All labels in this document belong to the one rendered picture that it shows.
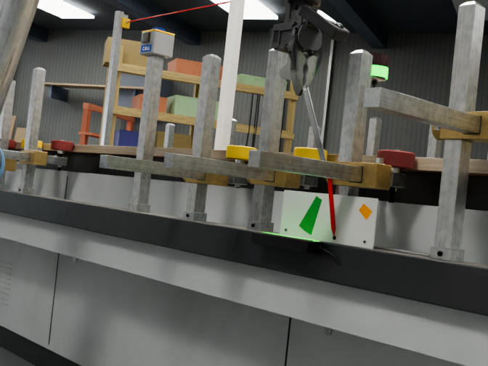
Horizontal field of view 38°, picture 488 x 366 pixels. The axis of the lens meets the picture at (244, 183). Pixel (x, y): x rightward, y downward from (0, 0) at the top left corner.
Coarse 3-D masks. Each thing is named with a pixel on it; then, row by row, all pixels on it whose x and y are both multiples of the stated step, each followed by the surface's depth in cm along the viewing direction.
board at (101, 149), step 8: (16, 144) 304; (48, 144) 282; (80, 152) 270; (88, 152) 261; (96, 152) 254; (104, 152) 250; (112, 152) 246; (120, 152) 243; (128, 152) 239; (136, 152) 236; (160, 152) 225; (168, 152) 222; (176, 152) 219; (184, 152) 216; (216, 152) 205; (224, 152) 202; (280, 152) 186; (288, 152) 184; (232, 160) 202; (328, 160) 173; (336, 160) 171; (368, 160) 164; (416, 160) 155; (424, 160) 153; (432, 160) 152; (440, 160) 150; (472, 160) 145; (480, 160) 143; (416, 168) 154; (424, 168) 153; (432, 168) 152; (440, 168) 150; (472, 168) 145; (480, 168) 143
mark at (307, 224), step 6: (318, 198) 152; (312, 204) 153; (318, 204) 152; (312, 210) 153; (318, 210) 152; (306, 216) 154; (312, 216) 153; (306, 222) 154; (312, 222) 153; (306, 228) 154; (312, 228) 153
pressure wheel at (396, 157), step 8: (384, 152) 151; (392, 152) 150; (400, 152) 150; (408, 152) 150; (384, 160) 151; (392, 160) 150; (400, 160) 150; (408, 160) 150; (392, 168) 153; (400, 168) 153; (408, 168) 152; (392, 192) 153; (392, 200) 153
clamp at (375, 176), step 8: (368, 168) 143; (376, 168) 142; (384, 168) 143; (368, 176) 143; (376, 176) 142; (384, 176) 143; (336, 184) 149; (344, 184) 147; (352, 184) 146; (360, 184) 144; (368, 184) 143; (376, 184) 142; (384, 184) 144
